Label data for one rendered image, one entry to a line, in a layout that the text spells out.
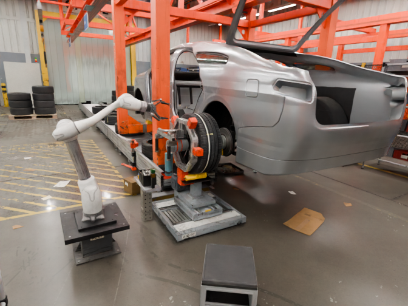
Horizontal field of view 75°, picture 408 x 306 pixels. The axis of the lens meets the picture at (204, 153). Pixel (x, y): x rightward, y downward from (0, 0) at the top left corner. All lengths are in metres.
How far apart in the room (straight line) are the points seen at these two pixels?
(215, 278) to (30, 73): 12.40
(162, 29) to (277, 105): 1.54
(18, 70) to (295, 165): 12.28
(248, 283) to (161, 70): 2.25
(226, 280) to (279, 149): 1.09
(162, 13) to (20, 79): 10.77
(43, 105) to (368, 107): 9.61
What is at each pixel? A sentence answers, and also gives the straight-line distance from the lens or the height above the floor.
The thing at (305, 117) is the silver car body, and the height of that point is 1.27.
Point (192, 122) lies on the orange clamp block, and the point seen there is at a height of 1.13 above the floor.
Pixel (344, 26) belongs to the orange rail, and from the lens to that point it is 9.00.
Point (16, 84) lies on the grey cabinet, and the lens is 13.46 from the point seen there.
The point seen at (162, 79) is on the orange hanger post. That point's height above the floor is 1.51.
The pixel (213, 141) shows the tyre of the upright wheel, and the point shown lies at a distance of 2.64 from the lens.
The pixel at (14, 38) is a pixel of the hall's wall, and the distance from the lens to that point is 15.54.
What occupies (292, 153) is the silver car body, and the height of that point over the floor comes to 0.97.
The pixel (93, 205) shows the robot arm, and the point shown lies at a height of 0.47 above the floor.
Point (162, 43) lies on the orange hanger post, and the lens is 3.10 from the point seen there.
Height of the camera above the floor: 1.53
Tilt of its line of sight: 15 degrees down
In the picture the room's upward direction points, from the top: 2 degrees clockwise
